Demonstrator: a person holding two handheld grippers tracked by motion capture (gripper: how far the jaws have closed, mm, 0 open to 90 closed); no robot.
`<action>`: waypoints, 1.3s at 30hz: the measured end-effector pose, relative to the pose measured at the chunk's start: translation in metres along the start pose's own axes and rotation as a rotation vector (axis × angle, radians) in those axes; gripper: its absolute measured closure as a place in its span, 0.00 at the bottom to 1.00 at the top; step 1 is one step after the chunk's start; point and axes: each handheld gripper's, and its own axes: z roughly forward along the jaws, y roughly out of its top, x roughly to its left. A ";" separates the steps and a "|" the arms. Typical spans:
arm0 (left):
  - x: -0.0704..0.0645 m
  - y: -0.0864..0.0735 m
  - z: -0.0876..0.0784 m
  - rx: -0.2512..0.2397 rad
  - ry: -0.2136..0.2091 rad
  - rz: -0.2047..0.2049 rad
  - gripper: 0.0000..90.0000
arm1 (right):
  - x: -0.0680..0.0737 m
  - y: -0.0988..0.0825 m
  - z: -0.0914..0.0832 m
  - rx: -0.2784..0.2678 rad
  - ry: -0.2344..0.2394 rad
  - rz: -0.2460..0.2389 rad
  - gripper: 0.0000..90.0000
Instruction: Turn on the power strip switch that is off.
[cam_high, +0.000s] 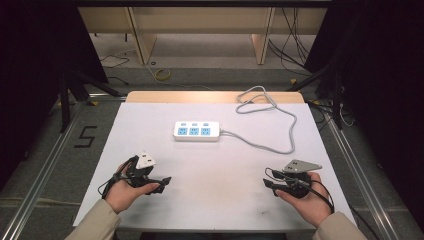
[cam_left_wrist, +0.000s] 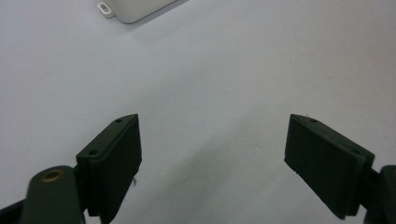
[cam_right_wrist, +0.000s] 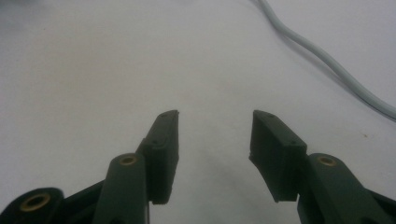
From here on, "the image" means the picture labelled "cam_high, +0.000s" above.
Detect person's left hand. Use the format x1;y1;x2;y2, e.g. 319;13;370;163
104;162;161;215

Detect bundle of black cables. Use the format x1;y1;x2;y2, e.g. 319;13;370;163
267;7;313;77

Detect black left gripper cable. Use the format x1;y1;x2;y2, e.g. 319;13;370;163
97;156;138;200

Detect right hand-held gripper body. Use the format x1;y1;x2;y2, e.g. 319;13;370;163
281;158;323;200

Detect dark curtain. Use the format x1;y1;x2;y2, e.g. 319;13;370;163
303;0;424;231
0;0;110;193

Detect aluminium floor rail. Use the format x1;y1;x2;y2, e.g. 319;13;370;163
318;104;403;240
0;98;88;240

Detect person's right hand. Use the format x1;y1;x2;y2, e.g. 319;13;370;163
274;171;335;230

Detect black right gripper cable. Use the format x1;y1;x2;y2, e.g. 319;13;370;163
264;166;336;215

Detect white table mat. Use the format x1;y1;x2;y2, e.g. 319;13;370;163
72;101;357;232

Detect black metal stand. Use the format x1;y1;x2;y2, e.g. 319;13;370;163
285;61;345;131
57;68;125;134

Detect yellow coiled cable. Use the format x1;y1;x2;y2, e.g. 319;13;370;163
152;67;173;83

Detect thin black floor cable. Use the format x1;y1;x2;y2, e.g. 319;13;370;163
99;52;132;86

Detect white power strip blue sockets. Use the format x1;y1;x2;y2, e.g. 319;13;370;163
173;120;222;143

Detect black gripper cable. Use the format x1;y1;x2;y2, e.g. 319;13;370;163
264;166;336;215
97;156;138;200

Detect grey power strip cable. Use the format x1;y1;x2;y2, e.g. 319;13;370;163
219;85;299;156

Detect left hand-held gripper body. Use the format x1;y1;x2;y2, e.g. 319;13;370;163
125;151;157;189

